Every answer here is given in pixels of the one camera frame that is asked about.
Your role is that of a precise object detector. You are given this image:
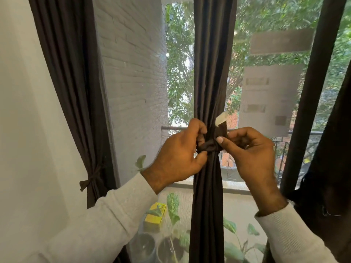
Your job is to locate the person's right hand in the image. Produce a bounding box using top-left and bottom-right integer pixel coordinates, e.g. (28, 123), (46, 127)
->
(216, 126), (288, 217)

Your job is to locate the person's left hand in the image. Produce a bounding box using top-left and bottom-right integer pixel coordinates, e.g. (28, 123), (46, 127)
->
(140, 118), (208, 195)

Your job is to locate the dark brown curtain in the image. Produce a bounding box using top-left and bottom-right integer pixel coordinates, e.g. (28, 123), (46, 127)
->
(188, 0), (238, 263)
(28, 0), (132, 263)
(263, 60), (351, 263)

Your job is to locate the person's right forearm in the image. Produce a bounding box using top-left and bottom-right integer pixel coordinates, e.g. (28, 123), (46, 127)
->
(254, 202), (339, 263)

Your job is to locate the person's left forearm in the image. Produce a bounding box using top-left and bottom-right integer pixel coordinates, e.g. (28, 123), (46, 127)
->
(22, 172), (159, 263)

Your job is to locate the black metal balcony railing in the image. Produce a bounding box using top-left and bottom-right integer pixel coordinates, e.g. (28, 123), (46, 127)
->
(161, 126), (324, 187)

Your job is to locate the orange brick building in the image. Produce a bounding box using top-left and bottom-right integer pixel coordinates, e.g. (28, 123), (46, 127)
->
(219, 112), (291, 176)

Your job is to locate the yellow cardboard box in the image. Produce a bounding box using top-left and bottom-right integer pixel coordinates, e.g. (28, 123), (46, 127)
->
(144, 202), (167, 233)

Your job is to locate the large grey paper notice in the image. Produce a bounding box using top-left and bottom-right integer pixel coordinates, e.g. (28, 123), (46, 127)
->
(238, 64), (305, 138)

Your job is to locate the black plant pot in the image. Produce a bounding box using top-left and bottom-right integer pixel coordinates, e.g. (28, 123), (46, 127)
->
(131, 232), (157, 263)

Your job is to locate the small grey paper notice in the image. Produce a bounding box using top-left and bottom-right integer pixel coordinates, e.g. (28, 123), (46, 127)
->
(249, 28), (316, 56)

